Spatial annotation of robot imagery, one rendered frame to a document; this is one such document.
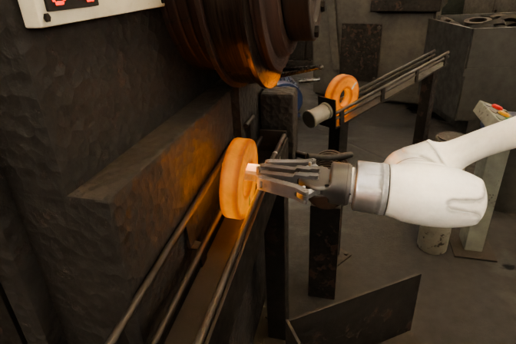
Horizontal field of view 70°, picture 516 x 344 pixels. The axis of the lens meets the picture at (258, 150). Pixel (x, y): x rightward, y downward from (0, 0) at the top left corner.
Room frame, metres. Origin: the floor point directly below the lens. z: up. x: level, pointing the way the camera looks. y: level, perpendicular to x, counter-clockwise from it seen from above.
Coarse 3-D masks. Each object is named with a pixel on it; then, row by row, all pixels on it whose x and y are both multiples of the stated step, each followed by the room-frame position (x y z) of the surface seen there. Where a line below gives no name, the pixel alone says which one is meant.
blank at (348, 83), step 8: (336, 80) 1.22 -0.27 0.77; (344, 80) 1.22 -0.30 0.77; (352, 80) 1.25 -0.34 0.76; (328, 88) 1.21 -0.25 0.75; (336, 88) 1.20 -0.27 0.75; (344, 88) 1.23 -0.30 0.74; (352, 88) 1.26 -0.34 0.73; (328, 96) 1.20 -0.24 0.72; (336, 96) 1.20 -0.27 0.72; (344, 96) 1.28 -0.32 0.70; (352, 96) 1.26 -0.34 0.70; (336, 104) 1.20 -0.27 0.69; (344, 104) 1.25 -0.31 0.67
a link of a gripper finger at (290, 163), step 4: (268, 160) 0.63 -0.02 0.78; (272, 160) 0.63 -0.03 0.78; (276, 160) 0.63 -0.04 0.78; (280, 160) 0.63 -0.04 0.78; (284, 160) 0.63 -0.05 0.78; (288, 160) 0.63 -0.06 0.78; (292, 160) 0.63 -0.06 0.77; (296, 160) 0.63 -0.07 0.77; (300, 160) 0.63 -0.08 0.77; (304, 160) 0.63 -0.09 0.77; (308, 160) 0.63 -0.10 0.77; (312, 160) 0.63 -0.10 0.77; (276, 164) 0.64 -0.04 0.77; (280, 164) 0.63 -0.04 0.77; (284, 164) 0.63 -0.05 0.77; (288, 164) 0.63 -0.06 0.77; (292, 164) 0.63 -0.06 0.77; (296, 164) 0.63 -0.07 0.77; (300, 164) 0.63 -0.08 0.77; (304, 164) 0.63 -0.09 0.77; (308, 164) 0.63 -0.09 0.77
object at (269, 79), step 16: (208, 0) 0.60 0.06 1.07; (224, 0) 0.60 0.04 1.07; (240, 0) 0.58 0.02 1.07; (208, 16) 0.61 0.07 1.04; (224, 16) 0.60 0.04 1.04; (240, 16) 0.58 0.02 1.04; (224, 32) 0.61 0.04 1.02; (240, 32) 0.59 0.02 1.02; (224, 48) 0.63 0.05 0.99; (240, 48) 0.62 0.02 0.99; (256, 48) 0.65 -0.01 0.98; (224, 64) 0.66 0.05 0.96; (240, 64) 0.65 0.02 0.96; (256, 64) 0.65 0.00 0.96; (240, 80) 0.71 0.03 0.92; (256, 80) 0.67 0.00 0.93; (272, 80) 0.76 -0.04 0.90
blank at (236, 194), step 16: (240, 144) 0.60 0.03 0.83; (224, 160) 0.57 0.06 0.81; (240, 160) 0.57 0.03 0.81; (256, 160) 0.67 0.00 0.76; (224, 176) 0.56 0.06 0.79; (240, 176) 0.56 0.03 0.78; (224, 192) 0.55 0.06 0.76; (240, 192) 0.56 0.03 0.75; (224, 208) 0.55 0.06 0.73; (240, 208) 0.56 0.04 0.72
